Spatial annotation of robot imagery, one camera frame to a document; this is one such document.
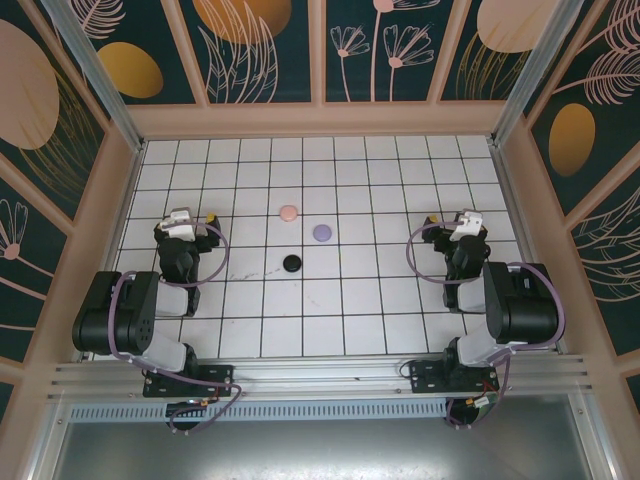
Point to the pink round charging case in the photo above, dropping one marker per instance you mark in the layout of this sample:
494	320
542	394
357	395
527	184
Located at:
288	213

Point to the black round charging case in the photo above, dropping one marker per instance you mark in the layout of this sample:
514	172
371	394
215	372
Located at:
292	263

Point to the purple round charging case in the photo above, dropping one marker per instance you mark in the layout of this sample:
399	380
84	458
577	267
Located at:
322	232

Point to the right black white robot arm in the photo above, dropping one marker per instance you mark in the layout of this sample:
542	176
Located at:
525	310

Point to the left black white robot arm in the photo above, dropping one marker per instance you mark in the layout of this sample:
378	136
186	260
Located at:
100	325

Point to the small green circuit board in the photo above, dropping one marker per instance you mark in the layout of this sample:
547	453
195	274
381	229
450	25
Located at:
487	401

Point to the grey metal sheet panel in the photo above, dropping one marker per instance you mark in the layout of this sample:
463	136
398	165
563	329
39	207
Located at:
320	450

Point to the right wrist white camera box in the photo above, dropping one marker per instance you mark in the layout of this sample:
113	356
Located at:
467	227

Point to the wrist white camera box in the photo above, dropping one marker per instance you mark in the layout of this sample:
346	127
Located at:
179	225
467	227

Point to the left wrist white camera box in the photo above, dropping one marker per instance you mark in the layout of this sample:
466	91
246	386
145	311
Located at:
179	225

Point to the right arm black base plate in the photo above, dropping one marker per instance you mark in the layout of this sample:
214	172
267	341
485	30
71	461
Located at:
425	377

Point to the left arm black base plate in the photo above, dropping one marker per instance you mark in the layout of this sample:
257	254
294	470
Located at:
220	377

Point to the aluminium corner post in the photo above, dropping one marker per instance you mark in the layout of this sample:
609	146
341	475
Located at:
530	70
95	75

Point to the aluminium mounting rail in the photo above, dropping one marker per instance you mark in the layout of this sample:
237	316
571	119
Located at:
320	382

